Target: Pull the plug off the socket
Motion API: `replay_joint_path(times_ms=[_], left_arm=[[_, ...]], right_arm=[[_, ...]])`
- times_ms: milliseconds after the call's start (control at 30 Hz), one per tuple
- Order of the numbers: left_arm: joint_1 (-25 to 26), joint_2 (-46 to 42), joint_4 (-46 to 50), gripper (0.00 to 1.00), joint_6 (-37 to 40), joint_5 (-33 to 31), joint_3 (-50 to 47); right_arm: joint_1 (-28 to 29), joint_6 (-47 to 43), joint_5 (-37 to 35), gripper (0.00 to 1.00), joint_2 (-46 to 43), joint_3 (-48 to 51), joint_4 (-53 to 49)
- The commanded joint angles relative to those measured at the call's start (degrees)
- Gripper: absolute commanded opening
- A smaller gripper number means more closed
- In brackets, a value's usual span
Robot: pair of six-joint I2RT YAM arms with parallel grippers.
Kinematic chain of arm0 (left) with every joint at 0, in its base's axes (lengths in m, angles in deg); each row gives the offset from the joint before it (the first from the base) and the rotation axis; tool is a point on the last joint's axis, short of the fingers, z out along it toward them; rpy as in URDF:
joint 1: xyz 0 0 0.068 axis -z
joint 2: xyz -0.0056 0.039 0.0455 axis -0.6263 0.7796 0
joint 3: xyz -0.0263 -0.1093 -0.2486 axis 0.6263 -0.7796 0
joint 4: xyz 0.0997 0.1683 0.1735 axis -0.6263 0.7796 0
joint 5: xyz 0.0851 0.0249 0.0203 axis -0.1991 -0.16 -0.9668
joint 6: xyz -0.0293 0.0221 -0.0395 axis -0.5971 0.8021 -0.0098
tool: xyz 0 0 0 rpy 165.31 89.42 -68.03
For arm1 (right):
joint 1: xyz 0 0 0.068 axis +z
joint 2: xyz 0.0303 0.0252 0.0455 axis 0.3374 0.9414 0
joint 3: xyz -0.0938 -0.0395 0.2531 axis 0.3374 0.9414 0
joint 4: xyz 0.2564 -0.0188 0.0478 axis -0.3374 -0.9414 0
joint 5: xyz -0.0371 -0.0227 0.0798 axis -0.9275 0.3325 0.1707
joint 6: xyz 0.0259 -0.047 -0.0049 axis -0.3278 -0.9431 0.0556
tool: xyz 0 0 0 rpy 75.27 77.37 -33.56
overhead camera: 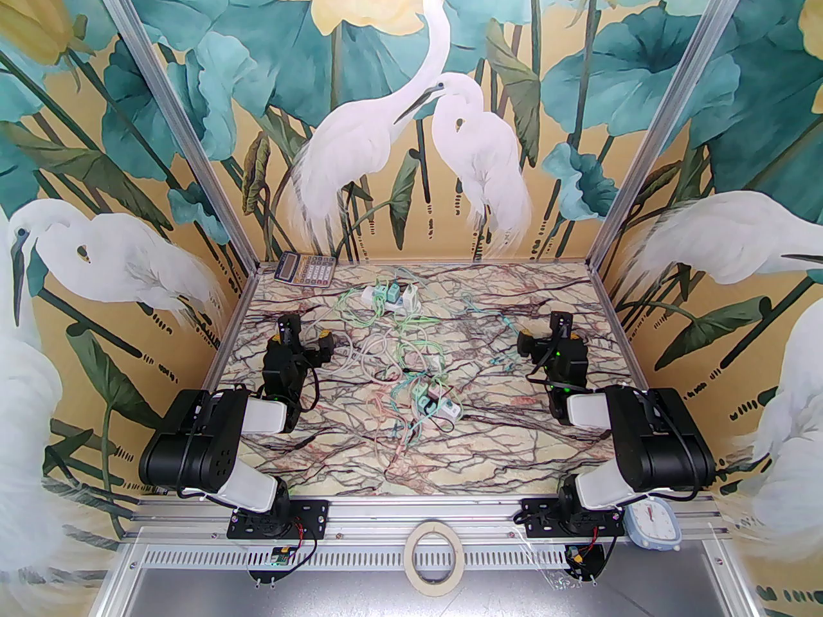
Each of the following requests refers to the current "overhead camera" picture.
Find aluminium frame post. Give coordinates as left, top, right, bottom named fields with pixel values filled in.
left=87, top=0, right=261, bottom=271
left=588, top=0, right=763, bottom=274

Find pale pink power strip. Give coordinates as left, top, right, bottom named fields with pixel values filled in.
left=411, top=380, right=465, bottom=424

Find aluminium frame rail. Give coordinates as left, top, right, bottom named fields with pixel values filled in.
left=125, top=497, right=724, bottom=546

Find white power strip cord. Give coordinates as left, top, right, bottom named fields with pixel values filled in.
left=318, top=300, right=390, bottom=380

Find teal three-head charging cable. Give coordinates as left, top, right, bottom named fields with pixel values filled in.
left=386, top=370, right=444, bottom=454

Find pale pink power cord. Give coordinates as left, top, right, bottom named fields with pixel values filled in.
left=376, top=338, right=444, bottom=387

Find light blue kitchen timer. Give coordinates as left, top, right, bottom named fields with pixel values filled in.
left=625, top=497, right=682, bottom=548

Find green three-head charging cable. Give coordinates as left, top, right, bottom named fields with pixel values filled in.
left=334, top=267, right=451, bottom=345
left=386, top=338, right=451, bottom=448

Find grey desk calculator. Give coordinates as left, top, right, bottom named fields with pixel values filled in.
left=275, top=251, right=338, bottom=289

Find perforated metal panel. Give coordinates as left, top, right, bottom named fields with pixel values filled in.
left=96, top=542, right=746, bottom=617

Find beige masking tape roll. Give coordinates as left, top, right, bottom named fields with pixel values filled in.
left=404, top=519, right=460, bottom=597

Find salmon pink USB cable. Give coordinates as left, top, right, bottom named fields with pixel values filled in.
left=379, top=377, right=419, bottom=474

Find white power strip blue sockets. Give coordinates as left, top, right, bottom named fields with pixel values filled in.
left=359, top=283, right=422, bottom=314

